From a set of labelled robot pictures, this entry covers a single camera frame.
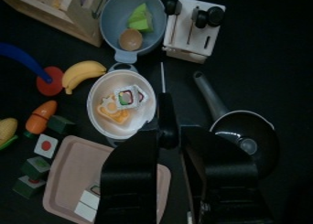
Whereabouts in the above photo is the orange toy carrot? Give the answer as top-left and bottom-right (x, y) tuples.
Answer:
(23, 100), (59, 139)

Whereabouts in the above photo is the black frying pan grey handle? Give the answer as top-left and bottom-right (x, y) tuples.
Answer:
(193, 70), (281, 180)

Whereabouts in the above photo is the black-handled toy knife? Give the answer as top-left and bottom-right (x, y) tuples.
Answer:
(157, 61), (181, 150)

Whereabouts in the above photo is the square toy sushi roll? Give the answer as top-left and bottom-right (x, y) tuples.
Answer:
(113, 84), (150, 111)

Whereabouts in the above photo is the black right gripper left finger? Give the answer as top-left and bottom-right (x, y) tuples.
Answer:
(94, 128), (162, 224)

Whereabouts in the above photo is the green toy wedge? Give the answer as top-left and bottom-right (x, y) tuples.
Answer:
(126, 2), (155, 33)

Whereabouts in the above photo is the light wooden toy box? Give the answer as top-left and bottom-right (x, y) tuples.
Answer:
(0, 0), (121, 48)

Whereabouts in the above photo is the green toy sushi block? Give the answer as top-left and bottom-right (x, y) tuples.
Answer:
(11, 175), (47, 200)
(20, 155), (52, 181)

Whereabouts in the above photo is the white tile with red dot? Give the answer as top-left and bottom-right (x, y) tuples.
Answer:
(34, 133), (60, 159)

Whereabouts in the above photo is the orange toy food piece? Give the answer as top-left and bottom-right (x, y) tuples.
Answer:
(97, 103), (131, 124)

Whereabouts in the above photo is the pink plastic tray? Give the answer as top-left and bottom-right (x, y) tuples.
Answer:
(42, 134), (173, 224)

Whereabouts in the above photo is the brown toy egg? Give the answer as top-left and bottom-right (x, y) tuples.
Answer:
(118, 27), (145, 52)

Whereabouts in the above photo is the white wooden knife block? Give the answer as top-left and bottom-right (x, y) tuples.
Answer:
(162, 0), (226, 65)

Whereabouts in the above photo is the grey-blue toy pot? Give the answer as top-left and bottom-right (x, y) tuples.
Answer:
(99, 0), (167, 65)

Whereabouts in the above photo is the white flower-shaped toy piece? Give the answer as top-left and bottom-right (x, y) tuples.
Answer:
(101, 94), (121, 112)

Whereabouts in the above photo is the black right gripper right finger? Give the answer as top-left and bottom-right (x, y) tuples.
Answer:
(179, 124), (276, 224)

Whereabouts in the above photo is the dark green toy block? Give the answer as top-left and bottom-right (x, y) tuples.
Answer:
(47, 114), (78, 135)

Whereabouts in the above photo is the white toy pot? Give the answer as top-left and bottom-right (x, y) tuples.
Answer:
(86, 62), (159, 142)

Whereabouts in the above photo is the blue toy utensil handle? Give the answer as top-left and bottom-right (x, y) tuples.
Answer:
(0, 42), (54, 84)

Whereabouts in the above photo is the yellow toy banana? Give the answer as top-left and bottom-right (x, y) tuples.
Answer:
(62, 60), (107, 95)

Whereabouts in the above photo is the red toy disc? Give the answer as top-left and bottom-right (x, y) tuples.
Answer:
(36, 66), (66, 97)

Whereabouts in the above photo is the black-handled toy utensil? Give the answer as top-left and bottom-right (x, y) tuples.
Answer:
(163, 0), (183, 45)
(186, 6), (209, 47)
(206, 5), (226, 28)

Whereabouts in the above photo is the yellow toy corn cob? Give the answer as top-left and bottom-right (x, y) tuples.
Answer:
(0, 117), (20, 152)

